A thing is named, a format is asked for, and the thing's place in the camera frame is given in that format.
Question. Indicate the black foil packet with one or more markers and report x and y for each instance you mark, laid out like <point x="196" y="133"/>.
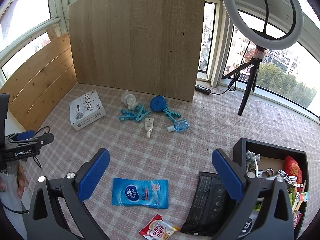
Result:
<point x="207" y="205"/>

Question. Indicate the small clear blue bottle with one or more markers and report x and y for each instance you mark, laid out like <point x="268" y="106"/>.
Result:
<point x="180" y="125"/>

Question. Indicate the person's left hand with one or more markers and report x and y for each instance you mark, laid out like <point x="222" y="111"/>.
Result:
<point x="21" y="177"/>

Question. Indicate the small white tube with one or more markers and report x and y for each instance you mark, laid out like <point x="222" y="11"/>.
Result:
<point x="149" y="126"/>

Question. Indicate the white window frame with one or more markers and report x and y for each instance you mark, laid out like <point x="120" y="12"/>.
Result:
<point x="58" y="5"/>

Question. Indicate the black inline remote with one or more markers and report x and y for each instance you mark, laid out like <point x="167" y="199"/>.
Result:
<point x="202" y="89"/>

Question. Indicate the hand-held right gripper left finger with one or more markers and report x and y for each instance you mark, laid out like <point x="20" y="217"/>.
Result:
<point x="95" y="172"/>

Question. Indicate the pine slat panel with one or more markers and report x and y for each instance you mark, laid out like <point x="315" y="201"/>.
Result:
<point x="42" y="80"/>

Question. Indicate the blue wet wipes packet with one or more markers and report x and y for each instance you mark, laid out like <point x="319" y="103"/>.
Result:
<point x="140" y="192"/>

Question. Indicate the clear plastic bag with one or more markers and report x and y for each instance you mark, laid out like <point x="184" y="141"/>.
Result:
<point x="130" y="100"/>

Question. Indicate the black tripod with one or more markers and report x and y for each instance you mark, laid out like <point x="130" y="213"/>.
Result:
<point x="250" y="85"/>

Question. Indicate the large light wooden board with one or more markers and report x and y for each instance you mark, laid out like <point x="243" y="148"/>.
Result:
<point x="135" y="35"/>

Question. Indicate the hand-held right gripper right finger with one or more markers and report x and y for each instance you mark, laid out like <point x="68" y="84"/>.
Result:
<point x="227" y="175"/>

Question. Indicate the white tissue box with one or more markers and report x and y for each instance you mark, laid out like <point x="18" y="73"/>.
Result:
<point x="86" y="110"/>

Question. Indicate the pink checked cloth desktop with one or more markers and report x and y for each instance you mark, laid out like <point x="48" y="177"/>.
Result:
<point x="175" y="155"/>

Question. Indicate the red packet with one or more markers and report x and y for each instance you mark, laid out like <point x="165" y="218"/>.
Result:
<point x="293" y="168"/>

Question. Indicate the red white creamer sachet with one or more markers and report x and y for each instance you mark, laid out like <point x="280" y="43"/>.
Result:
<point x="157" y="230"/>

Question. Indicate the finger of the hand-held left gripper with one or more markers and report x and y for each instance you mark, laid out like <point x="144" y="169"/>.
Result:
<point x="46" y="139"/>
<point x="25" y="135"/>

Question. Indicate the round blue tape measure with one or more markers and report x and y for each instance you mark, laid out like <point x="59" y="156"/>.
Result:
<point x="157" y="103"/>

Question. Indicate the white massager with grey balls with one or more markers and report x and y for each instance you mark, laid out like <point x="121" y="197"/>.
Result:
<point x="251" y="157"/>

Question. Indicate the black storage box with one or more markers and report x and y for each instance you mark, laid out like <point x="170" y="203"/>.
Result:
<point x="238" y="152"/>

